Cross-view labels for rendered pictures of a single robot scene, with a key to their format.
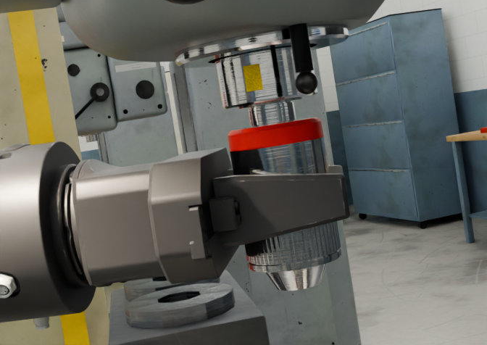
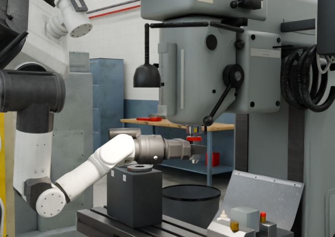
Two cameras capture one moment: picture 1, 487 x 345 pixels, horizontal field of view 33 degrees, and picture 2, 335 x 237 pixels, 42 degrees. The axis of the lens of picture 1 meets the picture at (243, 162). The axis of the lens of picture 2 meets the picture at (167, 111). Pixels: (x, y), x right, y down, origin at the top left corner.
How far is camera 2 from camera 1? 1.01 m
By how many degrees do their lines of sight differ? 23
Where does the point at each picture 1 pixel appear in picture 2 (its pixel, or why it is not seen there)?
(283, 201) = (198, 149)
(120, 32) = (183, 122)
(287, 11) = not seen: hidden behind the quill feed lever
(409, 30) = (107, 66)
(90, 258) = (170, 155)
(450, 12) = (126, 61)
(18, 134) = not seen: outside the picture
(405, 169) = (96, 132)
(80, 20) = (176, 119)
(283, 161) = (197, 143)
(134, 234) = (177, 152)
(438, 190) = not seen: hidden behind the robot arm
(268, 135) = (196, 139)
